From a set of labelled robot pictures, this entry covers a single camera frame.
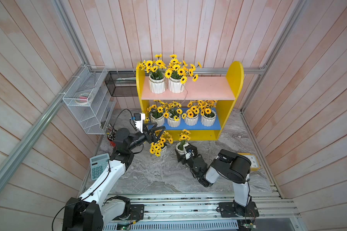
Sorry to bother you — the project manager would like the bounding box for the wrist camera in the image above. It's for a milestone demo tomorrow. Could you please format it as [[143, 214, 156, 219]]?
[[185, 150, 194, 160], [131, 113, 146, 133]]

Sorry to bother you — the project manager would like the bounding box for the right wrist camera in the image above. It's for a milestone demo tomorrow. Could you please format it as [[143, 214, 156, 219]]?
[[185, 150, 194, 160]]

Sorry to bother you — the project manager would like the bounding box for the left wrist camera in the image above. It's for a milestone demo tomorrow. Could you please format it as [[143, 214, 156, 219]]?
[[131, 113, 146, 133]]

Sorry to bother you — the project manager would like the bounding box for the black mesh basket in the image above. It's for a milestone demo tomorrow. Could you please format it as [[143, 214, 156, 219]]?
[[105, 71, 138, 97]]

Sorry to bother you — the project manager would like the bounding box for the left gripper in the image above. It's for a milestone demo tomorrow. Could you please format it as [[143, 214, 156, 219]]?
[[127, 122, 165, 151]]

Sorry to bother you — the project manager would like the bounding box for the sunflower pot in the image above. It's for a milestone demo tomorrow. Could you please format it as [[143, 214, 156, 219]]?
[[137, 54, 166, 94], [164, 54, 202, 93], [149, 131, 173, 157], [146, 100, 165, 127], [175, 129, 191, 156], [198, 100, 216, 127], [164, 101, 183, 128], [182, 100, 200, 126]]

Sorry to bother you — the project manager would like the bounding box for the yellow two-tier shelf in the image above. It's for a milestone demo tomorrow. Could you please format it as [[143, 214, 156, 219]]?
[[136, 61, 244, 141]]

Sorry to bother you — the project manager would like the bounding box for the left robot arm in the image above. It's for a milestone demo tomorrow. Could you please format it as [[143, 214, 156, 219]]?
[[62, 123, 165, 231]]

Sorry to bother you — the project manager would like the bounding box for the red pen holder cup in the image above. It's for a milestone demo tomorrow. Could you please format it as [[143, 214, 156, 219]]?
[[107, 123, 117, 148]]

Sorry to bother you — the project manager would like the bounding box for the light blue calculator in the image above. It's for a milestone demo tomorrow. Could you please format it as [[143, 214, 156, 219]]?
[[90, 153, 109, 181]]

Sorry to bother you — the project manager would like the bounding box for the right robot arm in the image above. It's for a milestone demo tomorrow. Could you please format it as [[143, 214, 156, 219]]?
[[175, 144, 252, 209]]

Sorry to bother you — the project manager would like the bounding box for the white wire mesh rack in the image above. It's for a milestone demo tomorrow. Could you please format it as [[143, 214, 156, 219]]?
[[63, 65, 116, 135]]

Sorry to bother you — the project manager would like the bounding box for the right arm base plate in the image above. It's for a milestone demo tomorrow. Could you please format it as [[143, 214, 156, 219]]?
[[218, 201, 259, 218]]

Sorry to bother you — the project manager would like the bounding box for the yellow alarm clock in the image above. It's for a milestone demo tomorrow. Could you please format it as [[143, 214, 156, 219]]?
[[239, 153, 260, 171]]

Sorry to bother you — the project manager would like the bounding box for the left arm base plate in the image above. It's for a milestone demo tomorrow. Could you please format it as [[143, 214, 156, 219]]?
[[114, 204, 145, 222]]

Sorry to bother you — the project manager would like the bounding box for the tape roll in rack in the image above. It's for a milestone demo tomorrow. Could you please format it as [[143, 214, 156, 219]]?
[[74, 92, 94, 105]]

